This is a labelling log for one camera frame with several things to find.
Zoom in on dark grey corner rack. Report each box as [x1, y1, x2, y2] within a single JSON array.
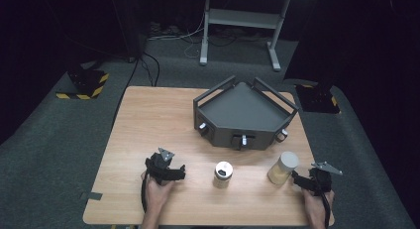
[[192, 74, 300, 152]]

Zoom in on right hand-held gripper cable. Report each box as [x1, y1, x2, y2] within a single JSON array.
[[317, 175, 332, 229]]

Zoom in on white metal desk frame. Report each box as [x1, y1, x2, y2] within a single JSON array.
[[199, 0, 322, 72]]

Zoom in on white floor cable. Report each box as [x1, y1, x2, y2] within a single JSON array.
[[148, 10, 213, 59]]

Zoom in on black yellow striped stand base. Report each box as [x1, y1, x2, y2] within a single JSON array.
[[54, 68, 110, 101], [294, 83, 342, 115]]

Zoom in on small jar with flip lid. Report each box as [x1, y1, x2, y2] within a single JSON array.
[[212, 161, 234, 189]]

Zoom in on hand-held gripper cable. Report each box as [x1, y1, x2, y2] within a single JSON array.
[[140, 171, 150, 213], [317, 175, 332, 229]]

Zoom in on person's left hand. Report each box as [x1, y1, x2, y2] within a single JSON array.
[[141, 172, 176, 220]]

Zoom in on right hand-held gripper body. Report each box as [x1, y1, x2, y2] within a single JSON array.
[[308, 161, 344, 195]]

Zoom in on dark tape strip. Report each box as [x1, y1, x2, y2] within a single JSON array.
[[79, 190, 104, 201]]

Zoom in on black floor cable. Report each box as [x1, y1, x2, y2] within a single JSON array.
[[112, 51, 161, 124]]

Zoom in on person's right hand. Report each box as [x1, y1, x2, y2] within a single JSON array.
[[301, 188, 336, 227]]

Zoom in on left hand-held gripper cable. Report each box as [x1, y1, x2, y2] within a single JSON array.
[[140, 171, 150, 213]]

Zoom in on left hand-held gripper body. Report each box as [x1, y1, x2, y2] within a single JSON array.
[[144, 147, 176, 186]]

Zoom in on large jar with white lid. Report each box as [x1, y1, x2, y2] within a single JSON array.
[[266, 151, 300, 186]]

